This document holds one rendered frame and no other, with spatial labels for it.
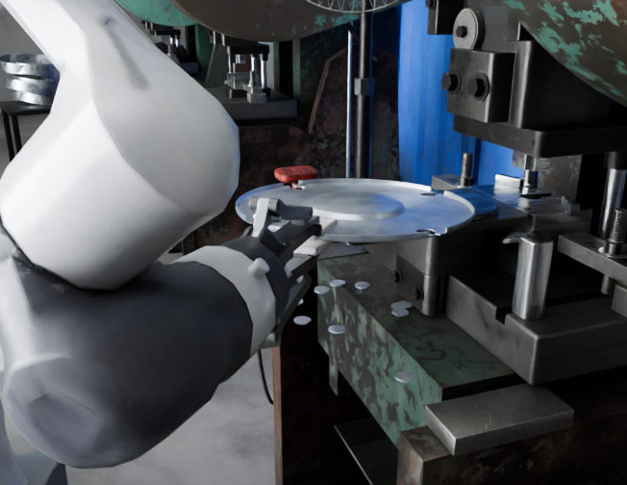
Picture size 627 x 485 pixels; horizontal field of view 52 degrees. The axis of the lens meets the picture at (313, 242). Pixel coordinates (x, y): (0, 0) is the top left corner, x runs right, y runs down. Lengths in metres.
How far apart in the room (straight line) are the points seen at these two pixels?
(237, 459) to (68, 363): 1.33
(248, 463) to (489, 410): 1.01
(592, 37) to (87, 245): 0.33
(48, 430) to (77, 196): 0.12
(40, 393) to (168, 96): 0.16
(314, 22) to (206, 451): 1.31
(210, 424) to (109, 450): 1.42
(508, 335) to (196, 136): 0.51
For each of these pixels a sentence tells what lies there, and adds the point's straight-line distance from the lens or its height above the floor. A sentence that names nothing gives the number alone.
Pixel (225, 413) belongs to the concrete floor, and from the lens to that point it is 1.80.
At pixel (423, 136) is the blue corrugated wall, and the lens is 3.50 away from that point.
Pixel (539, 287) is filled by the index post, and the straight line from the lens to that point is 0.73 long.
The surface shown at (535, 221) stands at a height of 0.77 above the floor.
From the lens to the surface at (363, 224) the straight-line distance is 0.72.
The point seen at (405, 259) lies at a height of 0.71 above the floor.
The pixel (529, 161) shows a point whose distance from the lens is 0.90.
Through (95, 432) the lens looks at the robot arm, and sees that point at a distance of 0.34.
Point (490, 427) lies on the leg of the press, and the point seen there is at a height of 0.64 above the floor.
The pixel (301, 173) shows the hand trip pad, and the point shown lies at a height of 0.76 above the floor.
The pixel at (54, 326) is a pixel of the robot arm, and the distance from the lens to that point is 0.35.
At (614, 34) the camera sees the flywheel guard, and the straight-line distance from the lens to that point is 0.45.
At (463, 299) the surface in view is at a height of 0.69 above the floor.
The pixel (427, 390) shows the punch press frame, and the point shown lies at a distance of 0.75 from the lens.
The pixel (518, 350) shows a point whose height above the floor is 0.67.
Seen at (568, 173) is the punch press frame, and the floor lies 0.77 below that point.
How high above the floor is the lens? 1.03
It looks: 20 degrees down
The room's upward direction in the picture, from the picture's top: straight up
